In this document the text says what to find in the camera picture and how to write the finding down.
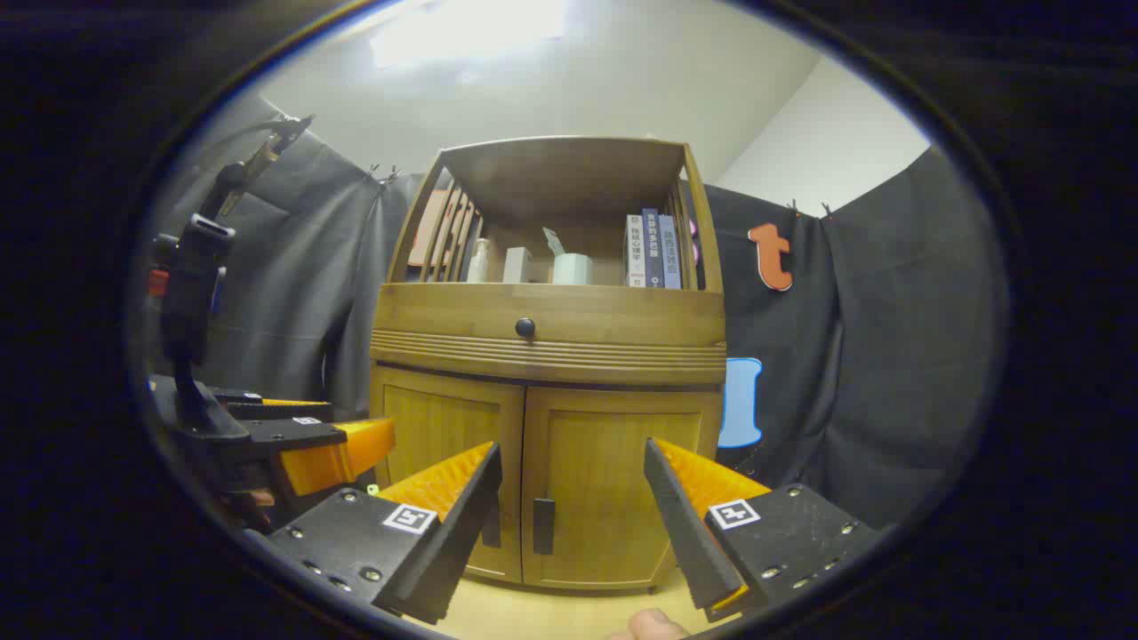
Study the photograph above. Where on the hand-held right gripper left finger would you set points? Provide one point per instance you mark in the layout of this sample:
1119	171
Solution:
462	542

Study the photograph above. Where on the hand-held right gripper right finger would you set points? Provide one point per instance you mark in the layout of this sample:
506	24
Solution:
685	542

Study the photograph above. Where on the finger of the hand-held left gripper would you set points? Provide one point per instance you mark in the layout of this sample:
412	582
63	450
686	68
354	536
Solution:
293	436
284	412

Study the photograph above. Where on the wooden shoe cabinet door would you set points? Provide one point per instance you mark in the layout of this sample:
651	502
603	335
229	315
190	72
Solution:
605	444
436	427

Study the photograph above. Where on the wooden double-door shoe cabinet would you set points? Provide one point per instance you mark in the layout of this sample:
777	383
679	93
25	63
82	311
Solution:
551	360

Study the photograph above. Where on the wooden drawer with black knob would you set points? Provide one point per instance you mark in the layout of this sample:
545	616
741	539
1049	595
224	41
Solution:
622	316

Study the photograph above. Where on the small white bottle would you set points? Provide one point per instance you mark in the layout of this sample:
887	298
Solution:
479	265

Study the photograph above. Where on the black backdrop cloth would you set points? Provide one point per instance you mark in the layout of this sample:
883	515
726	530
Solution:
889	356

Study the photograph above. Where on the grey blue spine book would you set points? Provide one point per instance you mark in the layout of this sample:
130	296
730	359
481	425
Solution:
670	252

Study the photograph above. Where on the white cup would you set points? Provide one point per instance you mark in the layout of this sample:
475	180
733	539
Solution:
572	269

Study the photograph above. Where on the pale folded paper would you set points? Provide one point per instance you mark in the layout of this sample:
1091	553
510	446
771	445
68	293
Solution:
551	240

